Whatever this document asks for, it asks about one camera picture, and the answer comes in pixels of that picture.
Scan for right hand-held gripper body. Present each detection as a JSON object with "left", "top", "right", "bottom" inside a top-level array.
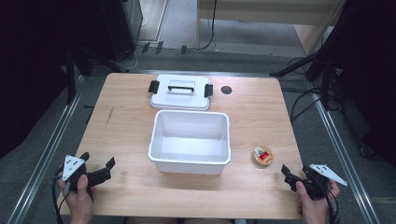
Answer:
[{"left": 288, "top": 163, "right": 348, "bottom": 201}]

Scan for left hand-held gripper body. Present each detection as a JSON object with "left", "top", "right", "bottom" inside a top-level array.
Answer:
[{"left": 62, "top": 154, "right": 112, "bottom": 193}]

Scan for person's right hand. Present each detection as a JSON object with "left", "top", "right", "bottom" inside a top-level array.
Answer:
[{"left": 294, "top": 178, "right": 341, "bottom": 224}]

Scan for person's left hand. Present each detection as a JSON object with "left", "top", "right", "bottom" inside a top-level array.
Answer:
[{"left": 57, "top": 174, "right": 97, "bottom": 224}]

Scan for round tin with red label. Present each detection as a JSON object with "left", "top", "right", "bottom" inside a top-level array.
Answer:
[{"left": 251, "top": 145, "right": 276, "bottom": 168}]

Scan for white plastic storage box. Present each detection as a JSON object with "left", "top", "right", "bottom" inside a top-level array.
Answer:
[{"left": 148, "top": 108, "right": 233, "bottom": 175}]

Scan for black metal stand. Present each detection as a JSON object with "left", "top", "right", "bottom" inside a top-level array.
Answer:
[{"left": 64, "top": 43, "right": 129, "bottom": 105}]

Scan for black tripod stand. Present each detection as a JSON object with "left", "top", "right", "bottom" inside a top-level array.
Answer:
[{"left": 269, "top": 36, "right": 347, "bottom": 111}]

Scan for black cabinet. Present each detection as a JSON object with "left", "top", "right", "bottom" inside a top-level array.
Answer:
[{"left": 92, "top": 0, "right": 144, "bottom": 62}]

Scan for light wooden furniture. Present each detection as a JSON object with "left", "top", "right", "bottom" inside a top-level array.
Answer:
[{"left": 195, "top": 0, "right": 347, "bottom": 56}]

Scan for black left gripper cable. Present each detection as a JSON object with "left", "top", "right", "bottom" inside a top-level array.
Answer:
[{"left": 50, "top": 166, "right": 73, "bottom": 224}]

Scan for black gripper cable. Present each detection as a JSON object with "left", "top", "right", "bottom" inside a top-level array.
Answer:
[
  {"left": 50, "top": 166, "right": 73, "bottom": 224},
  {"left": 322, "top": 183, "right": 341, "bottom": 224}
]

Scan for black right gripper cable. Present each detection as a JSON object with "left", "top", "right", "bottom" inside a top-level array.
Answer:
[{"left": 322, "top": 183, "right": 341, "bottom": 224}]

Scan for metal floor rail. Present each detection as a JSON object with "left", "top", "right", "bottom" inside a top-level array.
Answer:
[
  {"left": 7, "top": 73, "right": 87, "bottom": 224},
  {"left": 306, "top": 81, "right": 381, "bottom": 224}
]

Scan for black floor cables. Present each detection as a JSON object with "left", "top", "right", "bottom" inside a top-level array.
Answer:
[{"left": 279, "top": 55, "right": 344, "bottom": 123}]

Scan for white lid with black handle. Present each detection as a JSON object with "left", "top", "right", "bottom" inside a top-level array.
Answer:
[{"left": 148, "top": 74, "right": 215, "bottom": 112}]

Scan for white floor cable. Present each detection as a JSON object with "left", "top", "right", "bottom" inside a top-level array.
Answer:
[{"left": 120, "top": 17, "right": 149, "bottom": 71}]

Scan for black hanging cable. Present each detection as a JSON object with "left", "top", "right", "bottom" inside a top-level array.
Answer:
[{"left": 196, "top": 0, "right": 219, "bottom": 51}]

